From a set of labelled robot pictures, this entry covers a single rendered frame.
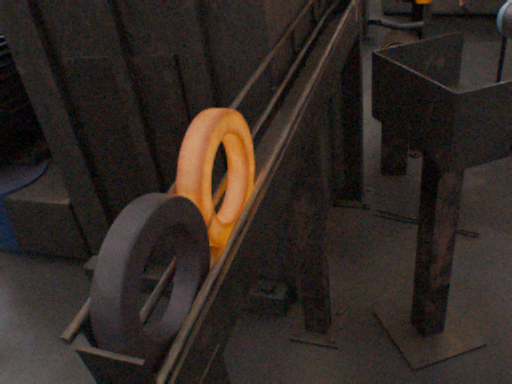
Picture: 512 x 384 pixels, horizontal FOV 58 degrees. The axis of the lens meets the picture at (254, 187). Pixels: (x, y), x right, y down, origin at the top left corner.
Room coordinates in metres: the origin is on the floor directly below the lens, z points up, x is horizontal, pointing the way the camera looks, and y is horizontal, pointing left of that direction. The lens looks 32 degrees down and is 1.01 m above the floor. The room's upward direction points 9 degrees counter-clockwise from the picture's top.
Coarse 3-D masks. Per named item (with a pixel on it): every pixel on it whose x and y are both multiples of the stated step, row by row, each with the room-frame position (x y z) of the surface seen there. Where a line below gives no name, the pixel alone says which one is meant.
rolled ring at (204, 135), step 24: (216, 120) 0.53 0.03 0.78; (240, 120) 0.59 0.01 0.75; (192, 144) 0.50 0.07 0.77; (216, 144) 0.52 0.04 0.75; (240, 144) 0.59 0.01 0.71; (192, 168) 0.48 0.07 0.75; (240, 168) 0.60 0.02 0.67; (192, 192) 0.47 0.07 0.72; (240, 192) 0.58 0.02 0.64; (216, 216) 0.49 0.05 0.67; (216, 240) 0.47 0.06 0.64
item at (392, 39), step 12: (396, 36) 1.58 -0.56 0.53; (408, 36) 1.59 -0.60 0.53; (384, 132) 1.56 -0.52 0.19; (384, 144) 1.56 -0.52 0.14; (396, 144) 1.54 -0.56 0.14; (408, 144) 1.57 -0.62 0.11; (384, 156) 1.56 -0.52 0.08; (396, 156) 1.54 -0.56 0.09; (384, 168) 1.56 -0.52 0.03; (396, 168) 1.54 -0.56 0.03
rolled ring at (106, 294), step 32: (128, 224) 0.36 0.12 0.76; (160, 224) 0.38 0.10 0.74; (192, 224) 0.43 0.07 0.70; (128, 256) 0.33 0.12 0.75; (192, 256) 0.43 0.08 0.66; (96, 288) 0.31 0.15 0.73; (128, 288) 0.31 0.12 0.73; (192, 288) 0.41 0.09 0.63; (96, 320) 0.30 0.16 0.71; (128, 320) 0.30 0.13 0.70; (160, 320) 0.38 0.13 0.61; (128, 352) 0.29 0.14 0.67; (160, 352) 0.32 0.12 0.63
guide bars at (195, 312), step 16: (352, 0) 1.38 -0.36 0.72; (336, 32) 1.13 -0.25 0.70; (320, 64) 0.96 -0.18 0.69; (304, 96) 0.82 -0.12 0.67; (288, 128) 0.72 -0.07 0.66; (272, 160) 0.63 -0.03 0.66; (256, 192) 0.56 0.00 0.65; (240, 224) 0.49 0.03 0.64; (224, 256) 0.44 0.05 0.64; (208, 288) 0.39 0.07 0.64; (192, 320) 0.35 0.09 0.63; (176, 336) 0.33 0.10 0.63; (176, 352) 0.32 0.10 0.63; (160, 368) 0.30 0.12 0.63
